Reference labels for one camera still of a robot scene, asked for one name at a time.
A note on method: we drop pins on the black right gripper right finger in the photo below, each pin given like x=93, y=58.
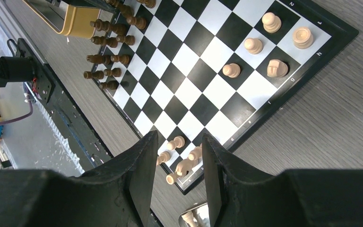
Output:
x=240, y=195

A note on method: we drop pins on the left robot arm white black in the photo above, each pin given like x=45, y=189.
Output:
x=16, y=69

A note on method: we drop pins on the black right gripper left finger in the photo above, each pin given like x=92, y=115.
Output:
x=115, y=194

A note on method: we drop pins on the light wooden pawn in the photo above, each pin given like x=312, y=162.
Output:
x=271, y=22

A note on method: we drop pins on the silver tin lid tray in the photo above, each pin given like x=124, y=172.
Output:
x=196, y=216

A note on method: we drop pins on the light wooden rook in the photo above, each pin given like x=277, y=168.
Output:
x=302, y=37

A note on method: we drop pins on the light wooden chess knight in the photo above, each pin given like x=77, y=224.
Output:
x=277, y=68

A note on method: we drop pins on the black white chessboard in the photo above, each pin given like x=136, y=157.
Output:
x=200, y=67

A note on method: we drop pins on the gold-rimmed metal tin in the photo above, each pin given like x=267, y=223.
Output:
x=65, y=19

